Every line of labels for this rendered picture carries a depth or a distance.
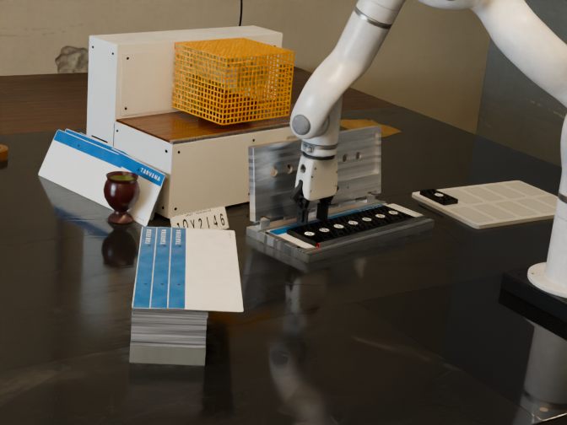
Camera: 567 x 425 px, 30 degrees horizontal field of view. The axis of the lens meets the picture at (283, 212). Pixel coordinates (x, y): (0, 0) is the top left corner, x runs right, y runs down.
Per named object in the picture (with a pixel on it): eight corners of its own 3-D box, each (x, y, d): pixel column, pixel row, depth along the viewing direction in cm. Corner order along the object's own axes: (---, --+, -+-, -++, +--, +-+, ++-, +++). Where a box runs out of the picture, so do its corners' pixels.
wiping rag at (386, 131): (409, 133, 352) (409, 128, 351) (370, 138, 341) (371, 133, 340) (363, 117, 368) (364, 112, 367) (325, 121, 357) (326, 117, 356)
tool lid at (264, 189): (253, 147, 240) (247, 146, 241) (255, 228, 244) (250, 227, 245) (380, 126, 269) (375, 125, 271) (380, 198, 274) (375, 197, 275)
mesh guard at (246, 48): (222, 125, 257) (226, 57, 252) (170, 106, 271) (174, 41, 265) (288, 115, 272) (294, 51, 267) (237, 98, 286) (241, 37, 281)
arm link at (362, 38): (370, 30, 220) (309, 150, 234) (398, 23, 234) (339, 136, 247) (336, 8, 222) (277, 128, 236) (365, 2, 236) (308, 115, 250)
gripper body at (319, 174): (315, 157, 240) (310, 203, 243) (345, 151, 246) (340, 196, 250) (292, 148, 245) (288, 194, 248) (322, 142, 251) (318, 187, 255)
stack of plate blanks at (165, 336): (204, 365, 183) (208, 311, 180) (129, 363, 182) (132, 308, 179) (202, 276, 221) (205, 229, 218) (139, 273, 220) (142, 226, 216)
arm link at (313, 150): (318, 147, 239) (317, 160, 240) (345, 143, 245) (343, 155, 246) (293, 138, 244) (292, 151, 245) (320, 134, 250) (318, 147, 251)
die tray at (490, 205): (476, 229, 265) (477, 225, 265) (410, 196, 287) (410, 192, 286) (587, 212, 286) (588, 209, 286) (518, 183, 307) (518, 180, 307)
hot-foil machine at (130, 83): (167, 223, 250) (176, 63, 238) (72, 176, 277) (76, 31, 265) (378, 177, 301) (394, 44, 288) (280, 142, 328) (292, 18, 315)
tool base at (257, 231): (308, 263, 233) (310, 248, 232) (245, 234, 247) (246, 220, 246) (433, 228, 263) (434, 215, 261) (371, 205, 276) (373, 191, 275)
